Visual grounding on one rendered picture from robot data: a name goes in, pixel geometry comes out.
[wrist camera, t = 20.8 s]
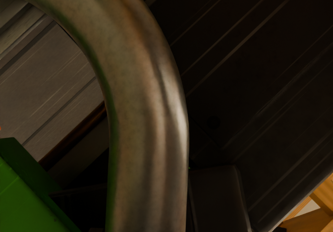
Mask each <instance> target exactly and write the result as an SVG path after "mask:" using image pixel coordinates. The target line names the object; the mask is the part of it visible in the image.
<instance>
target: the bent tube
mask: <svg viewBox="0 0 333 232"><path fill-rule="evenodd" d="M25 1H27V2H29V3H31V4H32V5H34V6H36V7H37V8H39V9H40V10H42V11H43V12H44V13H46V14H47V15H48V16H50V17H51V18H52V19H53V20H54V21H56V22H57V23H58V24H59V25H60V26H61V27H62V28H63V29H64V30H65V31H66V32H67V33H68V34H69V35H70V36H71V38H72V39H73V40H74V41H75V42H76V44H77V45H78V46H79V48H80V49H81V51H82V52H83V54H84V55H85V57H86V58H87V60H88V62H89V64H90V65H91V67H92V69H93V71H94V73H95V75H96V78H97V80H98V83H99V85H100V88H101V91H102V94H103V98H104V101H105V105H106V110H107V116H108V123H109V139H110V140H109V165H108V183H107V203H106V222H105V232H185V229H186V207H187V186H188V164H189V122H188V112H187V105H186V99H185V94H184V90H183V85H182V81H181V78H180V74H179V71H178V67H177V65H176V62H175V59H174V56H173V54H172V51H171V49H170V46H169V44H168V42H167V40H166V38H165V35H164V33H163V31H162V29H161V27H160V26H159V24H158V22H157V20H156V19H155V17H154V15H153V14H152V12H151V11H150V9H149V8H148V6H147V5H146V3H145V2H144V1H143V0H25Z"/></svg>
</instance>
